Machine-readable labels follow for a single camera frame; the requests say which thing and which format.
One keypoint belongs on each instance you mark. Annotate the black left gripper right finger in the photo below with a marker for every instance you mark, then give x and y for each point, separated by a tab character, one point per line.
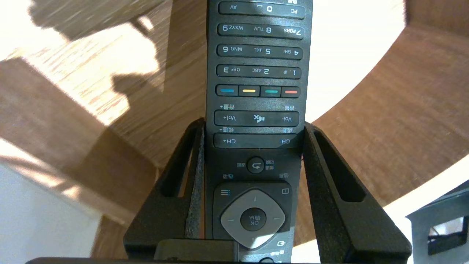
366	238

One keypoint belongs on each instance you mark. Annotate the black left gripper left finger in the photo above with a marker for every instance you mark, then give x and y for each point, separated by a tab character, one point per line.
146	231

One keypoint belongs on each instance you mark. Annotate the curved-front wooden drawer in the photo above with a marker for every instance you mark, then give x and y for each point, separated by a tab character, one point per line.
403	110

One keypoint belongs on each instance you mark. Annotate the black TV remote control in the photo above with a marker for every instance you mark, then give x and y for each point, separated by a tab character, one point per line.
256	91

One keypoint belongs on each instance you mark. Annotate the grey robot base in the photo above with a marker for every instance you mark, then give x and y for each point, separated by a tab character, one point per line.
425	227

